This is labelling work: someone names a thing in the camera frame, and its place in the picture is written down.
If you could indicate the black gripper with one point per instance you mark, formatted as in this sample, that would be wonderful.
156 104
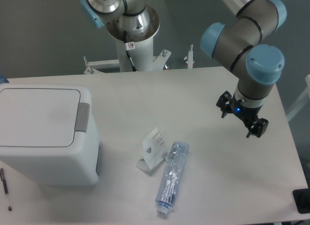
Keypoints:
249 116

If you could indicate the white trash can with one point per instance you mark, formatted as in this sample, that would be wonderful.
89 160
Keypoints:
48 133

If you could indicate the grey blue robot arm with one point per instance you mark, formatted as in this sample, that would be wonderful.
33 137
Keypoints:
238 48

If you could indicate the crushed blue plastic bottle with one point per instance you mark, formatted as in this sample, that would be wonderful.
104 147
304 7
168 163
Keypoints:
173 171

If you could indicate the white crumpled paper package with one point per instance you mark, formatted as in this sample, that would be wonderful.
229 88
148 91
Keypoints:
154 151

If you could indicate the black device at table edge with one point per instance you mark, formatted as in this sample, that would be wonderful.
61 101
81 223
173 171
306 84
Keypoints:
302 200

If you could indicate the blue object at left edge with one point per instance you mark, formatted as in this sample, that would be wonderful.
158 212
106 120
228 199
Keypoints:
3 80

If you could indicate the black pen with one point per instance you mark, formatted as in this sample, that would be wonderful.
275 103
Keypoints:
5 187

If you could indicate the white frame at right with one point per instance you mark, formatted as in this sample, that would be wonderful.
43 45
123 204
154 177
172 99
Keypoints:
300 101

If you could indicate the white metal base frame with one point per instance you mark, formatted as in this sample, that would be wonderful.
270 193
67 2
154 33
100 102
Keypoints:
160 62

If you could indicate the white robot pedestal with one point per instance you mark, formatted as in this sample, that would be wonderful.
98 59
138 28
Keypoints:
133 36

